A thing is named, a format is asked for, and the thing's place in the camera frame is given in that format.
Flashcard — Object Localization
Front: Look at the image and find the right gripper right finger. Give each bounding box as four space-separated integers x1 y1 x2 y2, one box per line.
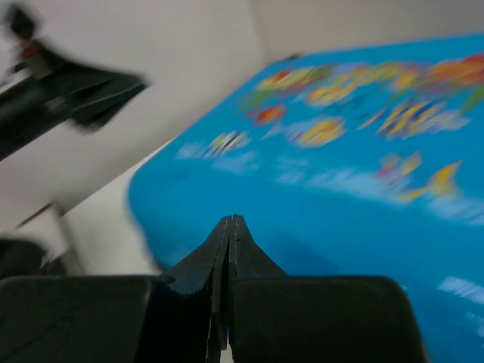
228 216 429 362

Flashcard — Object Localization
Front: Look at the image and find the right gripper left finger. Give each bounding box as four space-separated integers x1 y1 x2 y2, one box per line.
1 217 231 362

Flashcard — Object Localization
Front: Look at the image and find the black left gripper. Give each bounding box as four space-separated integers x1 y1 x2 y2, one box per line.
1 42 147 159

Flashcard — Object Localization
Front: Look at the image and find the blue child suitcase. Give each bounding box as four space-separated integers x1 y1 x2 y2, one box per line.
128 34 483 362

